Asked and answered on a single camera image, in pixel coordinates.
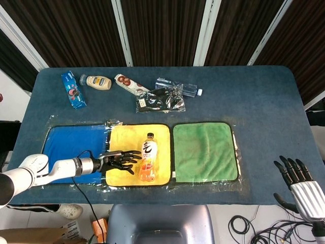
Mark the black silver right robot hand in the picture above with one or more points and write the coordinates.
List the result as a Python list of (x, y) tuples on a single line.
[(303, 193)]

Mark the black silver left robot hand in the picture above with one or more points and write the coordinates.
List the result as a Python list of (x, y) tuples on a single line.
[(114, 162)]

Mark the orange drink bottle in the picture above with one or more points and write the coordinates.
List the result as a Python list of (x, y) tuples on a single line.
[(148, 157)]

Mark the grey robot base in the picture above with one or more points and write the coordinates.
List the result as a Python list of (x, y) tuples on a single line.
[(160, 223)]

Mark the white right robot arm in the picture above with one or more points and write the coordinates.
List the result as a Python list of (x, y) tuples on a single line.
[(318, 233)]

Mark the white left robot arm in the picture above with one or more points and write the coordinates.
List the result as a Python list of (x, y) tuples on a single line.
[(38, 170)]

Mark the cream mayonnaise bottle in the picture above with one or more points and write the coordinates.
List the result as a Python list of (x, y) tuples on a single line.
[(97, 81)]

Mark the clear water bottle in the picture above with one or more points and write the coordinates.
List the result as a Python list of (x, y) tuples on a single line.
[(188, 89)]

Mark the yellow cloth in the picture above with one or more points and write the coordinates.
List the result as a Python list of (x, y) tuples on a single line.
[(122, 139)]

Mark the blue cloth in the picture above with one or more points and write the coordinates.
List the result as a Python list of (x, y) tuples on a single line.
[(73, 145)]

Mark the white shoe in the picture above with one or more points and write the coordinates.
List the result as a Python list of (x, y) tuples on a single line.
[(69, 211)]

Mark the orange block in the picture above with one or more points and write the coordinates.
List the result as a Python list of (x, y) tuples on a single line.
[(99, 227)]

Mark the black item in plastic bag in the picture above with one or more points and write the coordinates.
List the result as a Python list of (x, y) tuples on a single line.
[(160, 101)]

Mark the white printed carton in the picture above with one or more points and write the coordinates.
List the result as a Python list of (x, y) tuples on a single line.
[(72, 228)]

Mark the white red carton box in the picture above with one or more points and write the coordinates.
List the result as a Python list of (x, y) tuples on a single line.
[(127, 82)]

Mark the blue cookie pack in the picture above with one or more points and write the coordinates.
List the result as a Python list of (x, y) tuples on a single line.
[(73, 90)]

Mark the transparent plastic sheet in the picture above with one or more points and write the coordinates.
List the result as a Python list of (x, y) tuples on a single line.
[(203, 186)]

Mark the green cloth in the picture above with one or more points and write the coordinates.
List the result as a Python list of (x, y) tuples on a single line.
[(205, 150)]

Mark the black striped trouser leg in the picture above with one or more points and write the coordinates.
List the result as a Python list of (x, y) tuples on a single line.
[(33, 208)]

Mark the brown cardboard box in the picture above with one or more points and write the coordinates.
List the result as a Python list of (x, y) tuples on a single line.
[(33, 236)]

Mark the white partition post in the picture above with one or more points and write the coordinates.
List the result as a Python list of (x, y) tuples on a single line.
[(123, 33), (23, 43), (207, 33), (269, 33)]

